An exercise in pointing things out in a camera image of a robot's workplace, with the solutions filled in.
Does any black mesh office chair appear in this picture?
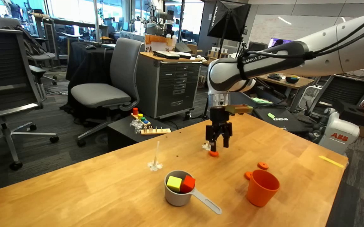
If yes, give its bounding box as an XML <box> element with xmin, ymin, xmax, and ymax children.
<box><xmin>0</xmin><ymin>28</ymin><xmax>59</xmax><ymax>170</ymax></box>

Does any orange disk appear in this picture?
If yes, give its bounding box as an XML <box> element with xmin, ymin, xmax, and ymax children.
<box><xmin>244</xmin><ymin>171</ymin><xmax>253</xmax><ymax>180</ymax></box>
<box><xmin>258</xmin><ymin>161</ymin><xmax>269</xmax><ymax>170</ymax></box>
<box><xmin>208</xmin><ymin>151</ymin><xmax>219</xmax><ymax>157</ymax></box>

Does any colorful wooden toy set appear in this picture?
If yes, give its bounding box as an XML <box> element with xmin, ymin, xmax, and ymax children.
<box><xmin>130</xmin><ymin>107</ymin><xmax>171</xmax><ymax>134</ymax></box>

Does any cluttered wooden desk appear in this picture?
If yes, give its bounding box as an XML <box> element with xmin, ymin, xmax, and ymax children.
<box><xmin>258</xmin><ymin>73</ymin><xmax>312</xmax><ymax>96</ymax></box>

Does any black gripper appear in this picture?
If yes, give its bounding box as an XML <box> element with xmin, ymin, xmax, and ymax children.
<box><xmin>206</xmin><ymin>107</ymin><xmax>232</xmax><ymax>151</ymax></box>

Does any gray office chair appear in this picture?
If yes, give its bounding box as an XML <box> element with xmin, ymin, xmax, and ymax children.
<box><xmin>71</xmin><ymin>37</ymin><xmax>143</xmax><ymax>146</ymax></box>

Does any clear peg stand right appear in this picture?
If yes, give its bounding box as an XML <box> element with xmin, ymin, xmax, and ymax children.
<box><xmin>202</xmin><ymin>141</ymin><xmax>211</xmax><ymax>151</ymax></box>

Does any yellow cube block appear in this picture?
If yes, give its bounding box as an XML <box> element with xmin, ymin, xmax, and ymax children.
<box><xmin>165</xmin><ymin>175</ymin><xmax>182</xmax><ymax>191</ymax></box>

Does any red cube block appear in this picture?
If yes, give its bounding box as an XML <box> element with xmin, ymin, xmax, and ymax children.
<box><xmin>179</xmin><ymin>175</ymin><xmax>196</xmax><ymax>192</ymax></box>

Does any clear peg stand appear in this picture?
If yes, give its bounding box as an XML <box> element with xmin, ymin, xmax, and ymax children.
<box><xmin>148</xmin><ymin>142</ymin><xmax>162</xmax><ymax>171</ymax></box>
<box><xmin>202</xmin><ymin>141</ymin><xmax>211</xmax><ymax>151</ymax></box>

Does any clear peg stand left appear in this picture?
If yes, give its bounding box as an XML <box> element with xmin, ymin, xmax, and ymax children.
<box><xmin>148</xmin><ymin>142</ymin><xmax>162</xmax><ymax>171</ymax></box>

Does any white ABB robot base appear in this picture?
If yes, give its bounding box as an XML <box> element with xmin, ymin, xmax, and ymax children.
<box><xmin>318</xmin><ymin>108</ymin><xmax>360</xmax><ymax>153</ymax></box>

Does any yellow tape strip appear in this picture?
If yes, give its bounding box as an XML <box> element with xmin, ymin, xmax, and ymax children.
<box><xmin>318</xmin><ymin>154</ymin><xmax>345</xmax><ymax>168</ymax></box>

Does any gray measuring cup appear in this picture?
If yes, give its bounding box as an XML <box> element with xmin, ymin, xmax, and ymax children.
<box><xmin>164</xmin><ymin>170</ymin><xmax>222</xmax><ymax>214</ymax></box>

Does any black softbox light stand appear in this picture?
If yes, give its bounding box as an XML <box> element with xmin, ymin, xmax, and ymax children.
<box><xmin>207</xmin><ymin>0</ymin><xmax>250</xmax><ymax>55</ymax></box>

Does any gray drawer cabinet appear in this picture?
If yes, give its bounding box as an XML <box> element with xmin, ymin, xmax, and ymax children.
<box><xmin>136</xmin><ymin>51</ymin><xmax>201</xmax><ymax>118</ymax></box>

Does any orange plastic cup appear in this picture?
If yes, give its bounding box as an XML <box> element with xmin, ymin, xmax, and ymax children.
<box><xmin>246</xmin><ymin>170</ymin><xmax>280</xmax><ymax>206</ymax></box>

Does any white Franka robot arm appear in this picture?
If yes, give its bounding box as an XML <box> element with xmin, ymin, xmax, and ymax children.
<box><xmin>207</xmin><ymin>15</ymin><xmax>364</xmax><ymax>108</ymax></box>

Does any orange disk beside cup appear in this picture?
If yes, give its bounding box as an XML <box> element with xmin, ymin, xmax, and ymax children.
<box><xmin>244</xmin><ymin>171</ymin><xmax>253</xmax><ymax>180</ymax></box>

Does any small black side table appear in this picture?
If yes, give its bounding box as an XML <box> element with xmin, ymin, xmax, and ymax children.
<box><xmin>106</xmin><ymin>114</ymin><xmax>178</xmax><ymax>151</ymax></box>

